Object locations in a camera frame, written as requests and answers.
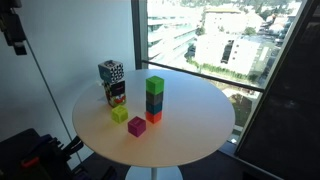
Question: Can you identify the black equipment with clamps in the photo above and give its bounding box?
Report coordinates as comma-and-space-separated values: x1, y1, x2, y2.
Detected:
0, 128, 117, 180

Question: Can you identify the dark window handrail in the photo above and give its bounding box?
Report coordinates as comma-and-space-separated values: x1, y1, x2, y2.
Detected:
141, 60, 265, 93

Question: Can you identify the orange red block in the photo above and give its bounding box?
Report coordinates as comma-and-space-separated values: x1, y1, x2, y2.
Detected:
145, 112, 162, 124

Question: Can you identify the green top block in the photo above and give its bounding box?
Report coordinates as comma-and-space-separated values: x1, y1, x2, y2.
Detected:
146, 76, 164, 95

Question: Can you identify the black white patterned cube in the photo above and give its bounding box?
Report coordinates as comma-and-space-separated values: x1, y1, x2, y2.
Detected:
98, 60, 124, 83

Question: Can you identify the white round table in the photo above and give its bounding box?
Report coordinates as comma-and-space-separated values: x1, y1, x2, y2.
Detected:
72, 69, 235, 167

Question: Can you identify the yellow-green block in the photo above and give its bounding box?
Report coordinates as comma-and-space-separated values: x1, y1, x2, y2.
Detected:
111, 105, 128, 123

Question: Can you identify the teal blue block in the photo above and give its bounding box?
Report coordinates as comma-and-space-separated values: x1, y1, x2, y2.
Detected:
146, 102, 162, 115

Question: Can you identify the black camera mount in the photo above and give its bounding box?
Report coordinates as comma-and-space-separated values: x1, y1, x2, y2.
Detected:
0, 0, 27, 55

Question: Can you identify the colourful patterned lower cube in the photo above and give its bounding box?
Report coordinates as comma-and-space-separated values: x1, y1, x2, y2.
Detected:
103, 80, 126, 107

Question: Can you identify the pink magenta block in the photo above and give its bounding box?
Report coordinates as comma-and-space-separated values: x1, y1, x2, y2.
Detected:
127, 116, 146, 137

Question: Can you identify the grey block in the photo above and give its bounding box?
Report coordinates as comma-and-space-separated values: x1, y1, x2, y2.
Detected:
146, 92, 163, 105

